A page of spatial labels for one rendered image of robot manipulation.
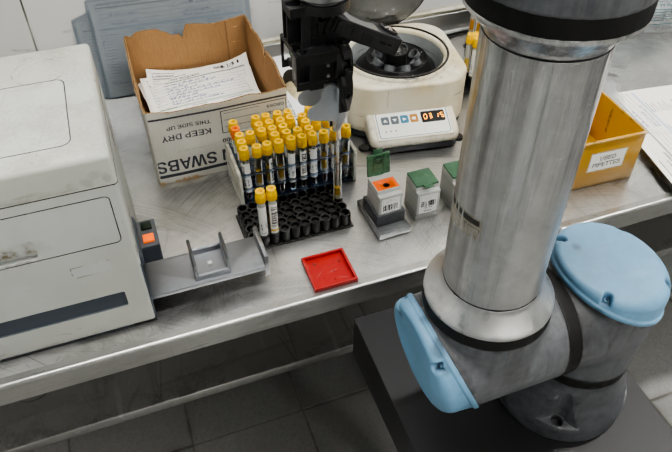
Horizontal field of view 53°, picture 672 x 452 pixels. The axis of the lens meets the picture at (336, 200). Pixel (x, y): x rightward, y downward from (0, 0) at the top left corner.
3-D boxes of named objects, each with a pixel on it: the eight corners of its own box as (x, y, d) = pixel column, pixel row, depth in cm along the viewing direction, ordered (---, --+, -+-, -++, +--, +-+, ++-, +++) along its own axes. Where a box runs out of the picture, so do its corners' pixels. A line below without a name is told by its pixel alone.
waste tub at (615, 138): (565, 193, 116) (579, 146, 109) (526, 147, 125) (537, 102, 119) (632, 177, 119) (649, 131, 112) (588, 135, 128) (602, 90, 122)
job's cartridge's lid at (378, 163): (367, 153, 104) (366, 151, 105) (368, 178, 107) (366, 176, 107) (390, 147, 105) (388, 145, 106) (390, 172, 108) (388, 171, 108)
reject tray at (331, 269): (315, 293, 99) (315, 289, 99) (301, 261, 104) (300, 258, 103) (358, 281, 101) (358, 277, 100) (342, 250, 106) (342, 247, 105)
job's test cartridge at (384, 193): (378, 225, 108) (379, 195, 104) (366, 206, 111) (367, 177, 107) (400, 218, 109) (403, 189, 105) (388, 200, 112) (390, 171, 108)
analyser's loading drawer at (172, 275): (128, 312, 94) (120, 287, 90) (122, 278, 99) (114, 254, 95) (270, 274, 99) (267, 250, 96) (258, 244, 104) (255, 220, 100)
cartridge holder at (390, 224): (379, 241, 107) (380, 225, 105) (357, 206, 113) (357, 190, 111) (410, 232, 109) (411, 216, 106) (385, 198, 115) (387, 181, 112)
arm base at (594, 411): (649, 406, 78) (682, 361, 71) (548, 465, 73) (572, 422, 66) (562, 311, 88) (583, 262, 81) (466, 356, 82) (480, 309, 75)
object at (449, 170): (450, 211, 112) (455, 180, 108) (438, 193, 116) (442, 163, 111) (472, 205, 113) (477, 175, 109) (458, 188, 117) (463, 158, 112)
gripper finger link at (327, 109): (304, 136, 100) (301, 81, 94) (341, 128, 101) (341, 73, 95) (311, 148, 97) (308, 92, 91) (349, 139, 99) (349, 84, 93)
